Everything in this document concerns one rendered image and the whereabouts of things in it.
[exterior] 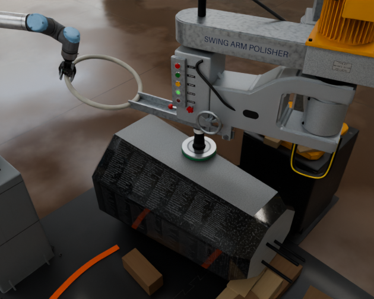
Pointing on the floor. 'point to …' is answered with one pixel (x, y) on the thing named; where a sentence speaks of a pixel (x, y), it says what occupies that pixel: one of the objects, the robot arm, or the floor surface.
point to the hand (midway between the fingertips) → (66, 79)
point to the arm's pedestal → (12, 229)
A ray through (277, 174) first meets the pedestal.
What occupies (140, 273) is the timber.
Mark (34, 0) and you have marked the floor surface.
